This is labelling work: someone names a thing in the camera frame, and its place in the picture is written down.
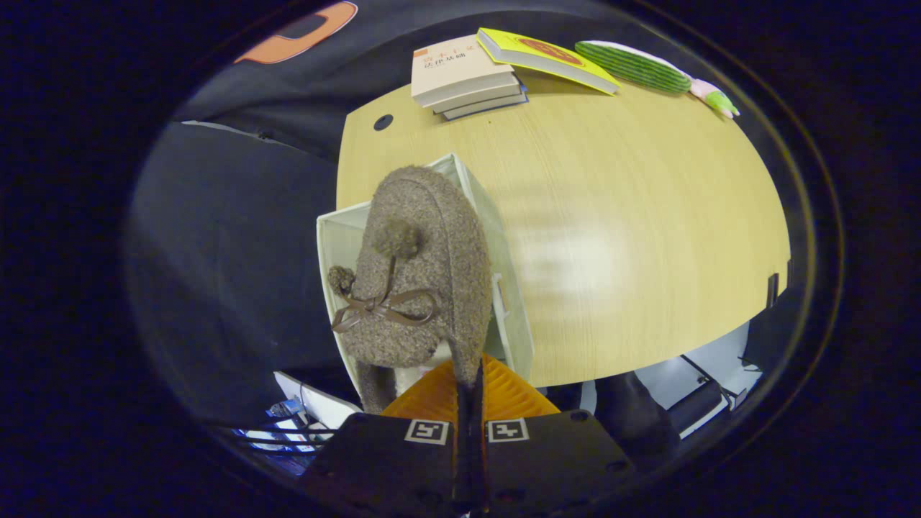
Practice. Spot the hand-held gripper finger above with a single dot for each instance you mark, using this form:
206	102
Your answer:
478	460
462	460

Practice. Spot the cream fabric storage box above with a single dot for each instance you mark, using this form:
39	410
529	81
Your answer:
518	338

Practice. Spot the brown fuzzy shoe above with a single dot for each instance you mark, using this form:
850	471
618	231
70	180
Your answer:
432	216

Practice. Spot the white flat board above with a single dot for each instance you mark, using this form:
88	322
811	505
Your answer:
320	403

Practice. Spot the clear plastic bottle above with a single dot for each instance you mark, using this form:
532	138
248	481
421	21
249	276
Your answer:
286	409

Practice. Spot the blue cover book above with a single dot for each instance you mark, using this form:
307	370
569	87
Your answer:
493	106

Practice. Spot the thick white-edged book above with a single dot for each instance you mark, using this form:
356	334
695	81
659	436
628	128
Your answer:
482	96

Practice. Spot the beige cover book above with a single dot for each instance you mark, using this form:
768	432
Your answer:
457	68

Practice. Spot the yellow book with red circle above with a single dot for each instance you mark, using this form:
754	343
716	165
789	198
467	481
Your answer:
547	57

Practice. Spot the green striped plush cushion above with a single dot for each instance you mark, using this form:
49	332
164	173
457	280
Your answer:
633	66

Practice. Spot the pink and green plush toy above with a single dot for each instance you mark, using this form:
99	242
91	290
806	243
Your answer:
712	97

